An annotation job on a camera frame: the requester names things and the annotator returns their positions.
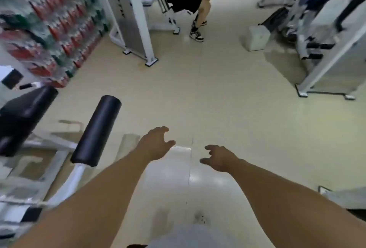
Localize white box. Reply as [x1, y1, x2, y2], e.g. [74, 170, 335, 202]
[247, 25, 271, 52]

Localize white machine base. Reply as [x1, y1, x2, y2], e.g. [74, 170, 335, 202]
[318, 185, 366, 210]

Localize person's right hand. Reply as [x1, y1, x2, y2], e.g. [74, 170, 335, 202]
[199, 145, 241, 173]

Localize person's left forearm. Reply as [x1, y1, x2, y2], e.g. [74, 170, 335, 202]
[11, 152, 151, 248]

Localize white seat machine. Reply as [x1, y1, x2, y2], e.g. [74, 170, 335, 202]
[137, 0, 181, 35]

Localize person's left hand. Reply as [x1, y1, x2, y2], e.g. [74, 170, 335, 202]
[136, 126, 176, 162]

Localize white roller machine frame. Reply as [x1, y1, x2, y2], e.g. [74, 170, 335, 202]
[0, 130, 86, 240]

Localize black foam roller pad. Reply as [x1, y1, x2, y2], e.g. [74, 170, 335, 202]
[0, 86, 59, 157]
[70, 95, 122, 168]

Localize person's grey shirt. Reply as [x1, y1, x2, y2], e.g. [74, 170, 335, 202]
[148, 223, 229, 248]

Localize white panelled gym machine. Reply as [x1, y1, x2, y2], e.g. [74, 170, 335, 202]
[97, 0, 159, 67]

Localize person's right forearm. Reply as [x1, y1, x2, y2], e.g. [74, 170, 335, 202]
[228, 159, 366, 248]

